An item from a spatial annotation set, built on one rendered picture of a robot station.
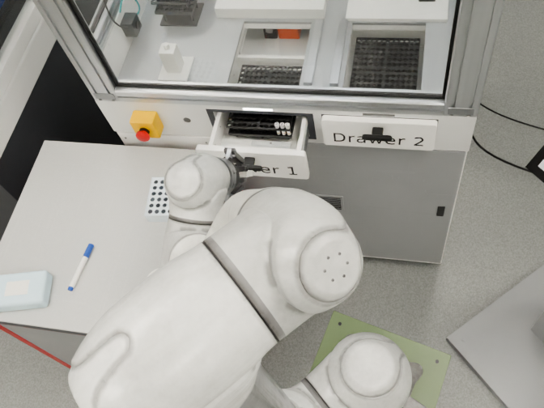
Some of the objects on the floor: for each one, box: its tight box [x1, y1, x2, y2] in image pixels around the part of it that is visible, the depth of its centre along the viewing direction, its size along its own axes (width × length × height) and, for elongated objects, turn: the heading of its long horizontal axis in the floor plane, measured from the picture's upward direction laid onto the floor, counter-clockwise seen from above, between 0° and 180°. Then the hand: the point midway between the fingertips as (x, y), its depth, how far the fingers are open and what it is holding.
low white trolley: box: [0, 141, 243, 369], centre depth 197 cm, size 58×62×76 cm
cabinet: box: [117, 131, 468, 264], centre depth 222 cm, size 95×103×80 cm
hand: (244, 173), depth 146 cm, fingers closed
